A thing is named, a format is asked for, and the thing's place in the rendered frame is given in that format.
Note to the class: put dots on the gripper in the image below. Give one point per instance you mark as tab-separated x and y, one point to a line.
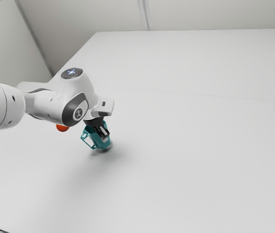
96	122

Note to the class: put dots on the teal faceted mug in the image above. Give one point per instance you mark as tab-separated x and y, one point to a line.
96	140

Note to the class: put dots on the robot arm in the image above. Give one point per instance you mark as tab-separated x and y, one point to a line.
42	102

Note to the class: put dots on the orange ball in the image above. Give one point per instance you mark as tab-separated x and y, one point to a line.
62	128

